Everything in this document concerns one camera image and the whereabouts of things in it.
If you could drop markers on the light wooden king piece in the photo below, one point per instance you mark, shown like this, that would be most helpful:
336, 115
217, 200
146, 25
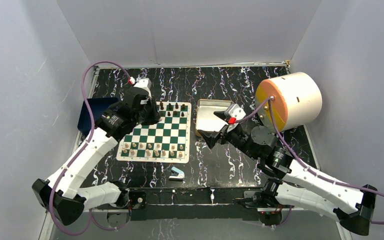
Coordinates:
156, 153

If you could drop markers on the dark blue tray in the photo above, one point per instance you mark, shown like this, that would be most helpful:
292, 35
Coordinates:
98, 105

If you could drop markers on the light blue white stapler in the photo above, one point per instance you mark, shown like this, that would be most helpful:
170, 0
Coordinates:
176, 174

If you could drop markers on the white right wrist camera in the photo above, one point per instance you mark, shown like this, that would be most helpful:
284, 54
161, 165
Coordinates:
233, 114

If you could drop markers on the gold rimmed metal tin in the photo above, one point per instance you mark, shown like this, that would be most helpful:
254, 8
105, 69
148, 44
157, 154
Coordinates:
205, 118

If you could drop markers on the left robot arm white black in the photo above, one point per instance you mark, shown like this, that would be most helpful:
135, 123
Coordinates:
61, 193

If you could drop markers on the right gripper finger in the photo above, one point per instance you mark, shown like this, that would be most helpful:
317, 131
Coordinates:
221, 115
212, 138

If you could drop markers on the white cylinder orange yellow face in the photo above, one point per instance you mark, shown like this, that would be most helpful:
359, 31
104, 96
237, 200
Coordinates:
297, 100

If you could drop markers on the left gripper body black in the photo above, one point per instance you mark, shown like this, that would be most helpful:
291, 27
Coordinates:
140, 115

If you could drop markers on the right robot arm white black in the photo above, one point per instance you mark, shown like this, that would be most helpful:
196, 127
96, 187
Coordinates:
293, 184

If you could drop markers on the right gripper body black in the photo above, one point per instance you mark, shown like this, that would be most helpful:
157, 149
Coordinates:
237, 137

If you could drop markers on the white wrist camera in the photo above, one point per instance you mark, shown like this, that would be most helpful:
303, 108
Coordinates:
144, 83
233, 114

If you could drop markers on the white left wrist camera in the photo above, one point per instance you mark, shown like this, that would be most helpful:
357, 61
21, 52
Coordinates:
144, 83

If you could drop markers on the green white chess board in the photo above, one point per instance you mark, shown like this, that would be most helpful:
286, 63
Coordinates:
172, 134

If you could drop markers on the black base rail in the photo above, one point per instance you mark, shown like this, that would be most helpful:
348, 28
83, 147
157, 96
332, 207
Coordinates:
192, 202

